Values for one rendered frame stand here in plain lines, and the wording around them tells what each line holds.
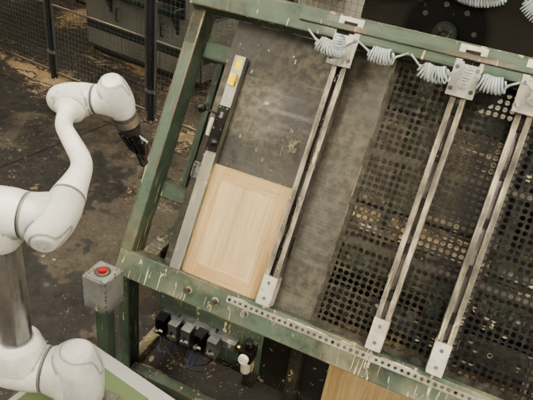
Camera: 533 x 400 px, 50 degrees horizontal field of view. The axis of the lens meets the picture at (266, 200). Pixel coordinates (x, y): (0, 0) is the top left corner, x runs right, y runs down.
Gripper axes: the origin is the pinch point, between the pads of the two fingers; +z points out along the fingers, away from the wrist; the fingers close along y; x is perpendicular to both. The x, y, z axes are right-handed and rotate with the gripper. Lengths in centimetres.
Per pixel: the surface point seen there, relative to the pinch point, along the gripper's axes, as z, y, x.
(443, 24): 3, -79, -122
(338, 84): -6, -55, -60
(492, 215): 12, -125, -38
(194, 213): 34.6, -13.9, -4.0
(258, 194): 27, -38, -20
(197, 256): 46, -21, 9
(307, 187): 18, -58, -25
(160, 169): 29.2, 9.5, -14.7
